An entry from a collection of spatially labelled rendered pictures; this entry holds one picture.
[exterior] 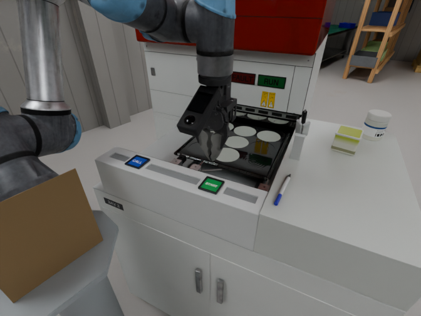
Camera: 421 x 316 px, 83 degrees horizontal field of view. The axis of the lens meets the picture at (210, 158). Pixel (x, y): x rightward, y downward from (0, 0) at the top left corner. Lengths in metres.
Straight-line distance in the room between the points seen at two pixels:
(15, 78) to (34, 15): 2.33
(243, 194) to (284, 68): 0.61
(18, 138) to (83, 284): 0.37
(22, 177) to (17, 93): 2.49
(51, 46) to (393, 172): 1.00
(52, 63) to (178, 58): 0.64
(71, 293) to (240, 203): 0.45
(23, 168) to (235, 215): 0.50
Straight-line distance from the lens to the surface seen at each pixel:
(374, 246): 0.63
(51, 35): 0.77
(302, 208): 0.64
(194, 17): 0.50
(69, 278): 0.75
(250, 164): 0.87
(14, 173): 0.65
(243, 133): 1.07
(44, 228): 0.67
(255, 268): 0.77
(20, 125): 0.73
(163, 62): 1.32
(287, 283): 0.77
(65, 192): 0.64
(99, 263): 0.74
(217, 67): 0.50
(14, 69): 3.07
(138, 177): 0.75
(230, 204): 0.62
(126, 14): 0.42
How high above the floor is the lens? 1.39
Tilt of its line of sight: 34 degrees down
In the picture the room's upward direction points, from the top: straight up
